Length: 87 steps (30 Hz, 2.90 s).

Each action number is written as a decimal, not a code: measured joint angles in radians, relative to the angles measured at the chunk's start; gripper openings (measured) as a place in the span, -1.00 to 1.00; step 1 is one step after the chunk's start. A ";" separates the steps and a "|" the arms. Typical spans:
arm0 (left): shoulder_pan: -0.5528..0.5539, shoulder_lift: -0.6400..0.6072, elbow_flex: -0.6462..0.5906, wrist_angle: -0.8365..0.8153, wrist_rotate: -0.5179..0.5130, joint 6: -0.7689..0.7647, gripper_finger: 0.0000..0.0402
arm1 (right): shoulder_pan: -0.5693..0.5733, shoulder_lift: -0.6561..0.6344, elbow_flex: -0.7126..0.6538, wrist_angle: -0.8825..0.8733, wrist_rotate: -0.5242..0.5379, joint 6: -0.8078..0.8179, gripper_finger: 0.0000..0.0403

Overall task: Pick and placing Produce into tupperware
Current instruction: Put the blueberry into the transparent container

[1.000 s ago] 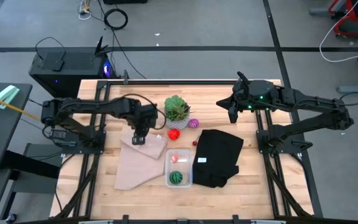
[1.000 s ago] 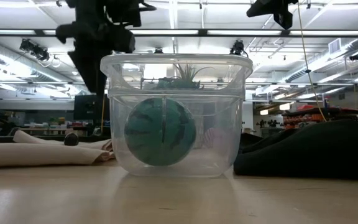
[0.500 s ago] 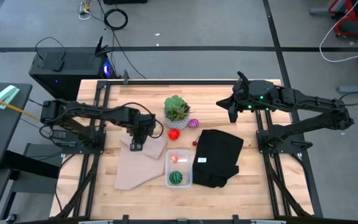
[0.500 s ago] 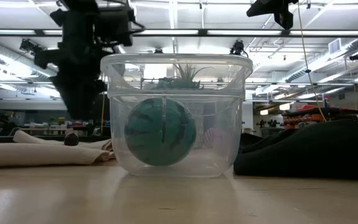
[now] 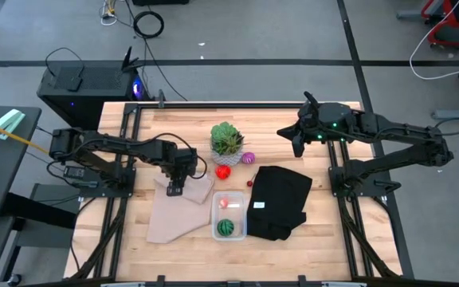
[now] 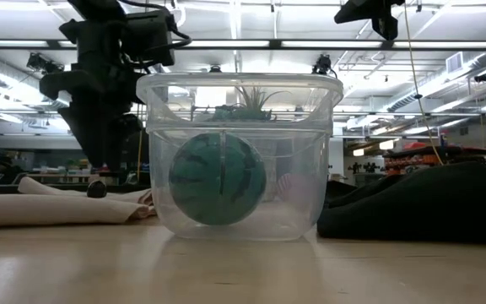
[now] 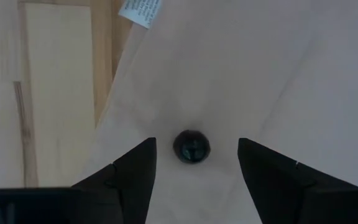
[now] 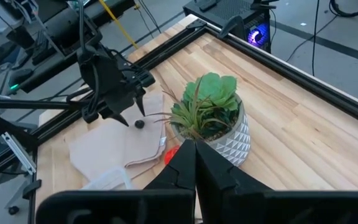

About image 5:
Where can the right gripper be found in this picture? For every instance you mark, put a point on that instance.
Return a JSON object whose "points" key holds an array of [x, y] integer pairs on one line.
{"points": [[329, 119]]}

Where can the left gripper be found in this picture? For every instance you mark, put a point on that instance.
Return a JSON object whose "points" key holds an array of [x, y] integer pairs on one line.
{"points": [[181, 161]]}

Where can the purple striped toy onion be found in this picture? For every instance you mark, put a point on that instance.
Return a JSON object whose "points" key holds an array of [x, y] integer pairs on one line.
{"points": [[248, 158]]}

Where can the pink toy strawberry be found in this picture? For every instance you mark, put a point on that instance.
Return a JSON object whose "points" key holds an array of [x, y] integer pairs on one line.
{"points": [[223, 203]]}

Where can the green toy watermelon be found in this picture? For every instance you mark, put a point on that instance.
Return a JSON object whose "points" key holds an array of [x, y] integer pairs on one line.
{"points": [[225, 227]]}

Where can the red toy cherry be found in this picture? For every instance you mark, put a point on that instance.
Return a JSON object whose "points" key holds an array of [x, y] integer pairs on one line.
{"points": [[249, 183]]}

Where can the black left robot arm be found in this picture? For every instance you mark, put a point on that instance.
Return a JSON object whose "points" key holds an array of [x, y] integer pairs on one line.
{"points": [[106, 143]]}

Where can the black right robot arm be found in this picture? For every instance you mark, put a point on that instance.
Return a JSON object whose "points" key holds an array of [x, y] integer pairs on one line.
{"points": [[405, 137]]}

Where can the clear plastic tupperware container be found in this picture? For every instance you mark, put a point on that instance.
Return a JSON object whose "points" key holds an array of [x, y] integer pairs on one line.
{"points": [[229, 215]]}

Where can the beige cloth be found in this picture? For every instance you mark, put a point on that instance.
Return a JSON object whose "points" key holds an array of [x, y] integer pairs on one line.
{"points": [[181, 215]]}

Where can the black cloth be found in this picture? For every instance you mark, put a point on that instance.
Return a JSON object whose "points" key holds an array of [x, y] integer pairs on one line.
{"points": [[277, 191]]}

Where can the potted succulent plant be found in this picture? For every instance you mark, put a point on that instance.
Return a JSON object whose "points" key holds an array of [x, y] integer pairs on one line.
{"points": [[226, 143]]}

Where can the white cloth label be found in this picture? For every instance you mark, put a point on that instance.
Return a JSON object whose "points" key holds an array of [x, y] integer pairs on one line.
{"points": [[259, 205]]}

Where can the black power brick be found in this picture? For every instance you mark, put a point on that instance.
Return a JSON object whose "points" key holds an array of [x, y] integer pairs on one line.
{"points": [[74, 172]]}

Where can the black computer tower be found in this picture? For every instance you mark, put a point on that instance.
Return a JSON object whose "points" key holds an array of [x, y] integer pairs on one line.
{"points": [[102, 85]]}

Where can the black wifi antenna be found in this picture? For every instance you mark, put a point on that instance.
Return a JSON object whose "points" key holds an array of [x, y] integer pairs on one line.
{"points": [[128, 60]]}

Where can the small black adapter box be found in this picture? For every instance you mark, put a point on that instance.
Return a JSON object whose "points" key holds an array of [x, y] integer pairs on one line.
{"points": [[74, 83]]}

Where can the grey metal floor foot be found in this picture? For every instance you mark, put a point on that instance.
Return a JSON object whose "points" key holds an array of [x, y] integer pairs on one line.
{"points": [[456, 115]]}

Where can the mint green stapler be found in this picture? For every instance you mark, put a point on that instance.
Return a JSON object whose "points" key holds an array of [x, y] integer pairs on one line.
{"points": [[8, 123]]}

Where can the red and black cart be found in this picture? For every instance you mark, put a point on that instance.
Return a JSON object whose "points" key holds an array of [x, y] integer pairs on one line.
{"points": [[448, 24]]}

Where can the black aluminium table frame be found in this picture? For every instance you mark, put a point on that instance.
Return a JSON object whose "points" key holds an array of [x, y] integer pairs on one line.
{"points": [[229, 105]]}

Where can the black desk leg frame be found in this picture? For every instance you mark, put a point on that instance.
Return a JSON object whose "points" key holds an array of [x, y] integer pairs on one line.
{"points": [[34, 223]]}

